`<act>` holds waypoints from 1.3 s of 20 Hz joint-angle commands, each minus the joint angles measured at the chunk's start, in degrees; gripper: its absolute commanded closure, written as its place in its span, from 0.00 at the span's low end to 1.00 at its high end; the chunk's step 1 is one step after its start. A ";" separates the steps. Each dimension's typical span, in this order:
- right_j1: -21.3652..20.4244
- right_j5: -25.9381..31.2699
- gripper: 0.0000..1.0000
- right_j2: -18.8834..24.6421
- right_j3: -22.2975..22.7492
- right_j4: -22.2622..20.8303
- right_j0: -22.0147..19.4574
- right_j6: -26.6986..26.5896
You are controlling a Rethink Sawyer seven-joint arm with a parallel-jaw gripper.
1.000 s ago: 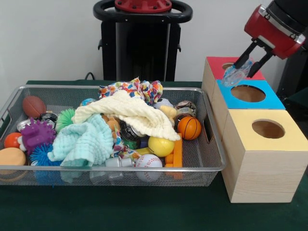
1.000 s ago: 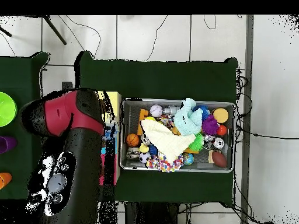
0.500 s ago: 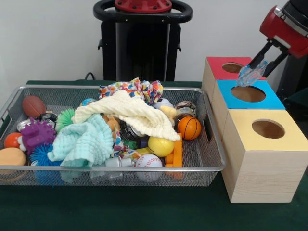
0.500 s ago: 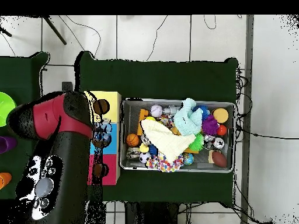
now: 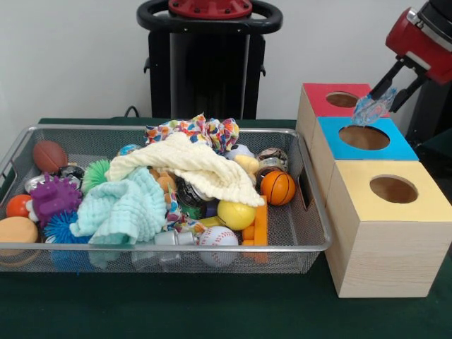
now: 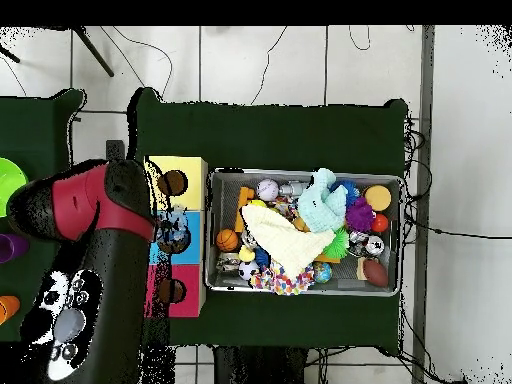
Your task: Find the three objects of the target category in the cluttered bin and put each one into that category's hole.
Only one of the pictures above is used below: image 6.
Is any clear plastic bottle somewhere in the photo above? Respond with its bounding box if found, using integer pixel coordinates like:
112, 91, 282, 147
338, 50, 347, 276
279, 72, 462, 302
156, 205, 191, 254

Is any brown toy football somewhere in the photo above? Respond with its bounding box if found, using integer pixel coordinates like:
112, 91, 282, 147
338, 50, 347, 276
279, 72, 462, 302
361, 258, 390, 288

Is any wooden box with three holes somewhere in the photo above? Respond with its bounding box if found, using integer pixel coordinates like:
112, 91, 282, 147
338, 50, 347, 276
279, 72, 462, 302
143, 155, 209, 319

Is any silver mesh bin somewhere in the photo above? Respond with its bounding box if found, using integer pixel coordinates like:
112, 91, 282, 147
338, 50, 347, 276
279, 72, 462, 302
204, 169, 404, 298

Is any white toy baseball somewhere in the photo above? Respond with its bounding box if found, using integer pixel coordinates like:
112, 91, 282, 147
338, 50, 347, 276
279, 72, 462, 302
255, 178, 280, 202

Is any cream waffle cloth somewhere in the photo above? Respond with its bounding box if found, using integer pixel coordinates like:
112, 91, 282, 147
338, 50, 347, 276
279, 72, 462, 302
240, 203, 337, 281

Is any orange toy basketball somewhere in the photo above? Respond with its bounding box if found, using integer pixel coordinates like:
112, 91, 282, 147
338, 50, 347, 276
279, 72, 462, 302
215, 228, 240, 253

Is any mint waffle cloth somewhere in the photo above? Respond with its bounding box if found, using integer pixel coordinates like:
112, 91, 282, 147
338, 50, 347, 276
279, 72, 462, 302
297, 167, 349, 234

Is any colourful patterned cloth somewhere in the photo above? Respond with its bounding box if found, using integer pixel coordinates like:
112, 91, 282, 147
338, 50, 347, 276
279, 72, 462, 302
249, 263, 317, 297

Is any purple spiky rubber toy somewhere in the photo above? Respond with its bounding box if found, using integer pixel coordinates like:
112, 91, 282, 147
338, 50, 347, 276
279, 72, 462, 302
345, 196, 377, 233

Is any black tripod leg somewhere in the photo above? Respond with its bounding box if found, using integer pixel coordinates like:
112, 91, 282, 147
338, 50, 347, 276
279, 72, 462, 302
72, 26, 116, 78

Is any dark green side tablecloth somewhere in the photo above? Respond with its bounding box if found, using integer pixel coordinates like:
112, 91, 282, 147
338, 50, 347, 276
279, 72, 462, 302
0, 88, 94, 347

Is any purple plastic cup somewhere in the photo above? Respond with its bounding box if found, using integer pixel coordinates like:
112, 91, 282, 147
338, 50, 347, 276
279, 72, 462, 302
0, 233, 30, 264

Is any bright green bowl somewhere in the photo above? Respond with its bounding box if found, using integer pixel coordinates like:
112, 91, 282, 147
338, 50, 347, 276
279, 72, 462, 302
0, 156, 30, 219

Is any orange plastic cup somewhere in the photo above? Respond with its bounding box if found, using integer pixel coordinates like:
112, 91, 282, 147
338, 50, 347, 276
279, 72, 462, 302
0, 295, 21, 326

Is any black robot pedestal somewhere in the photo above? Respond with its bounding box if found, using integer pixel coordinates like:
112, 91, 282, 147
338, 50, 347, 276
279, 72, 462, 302
213, 345, 307, 384

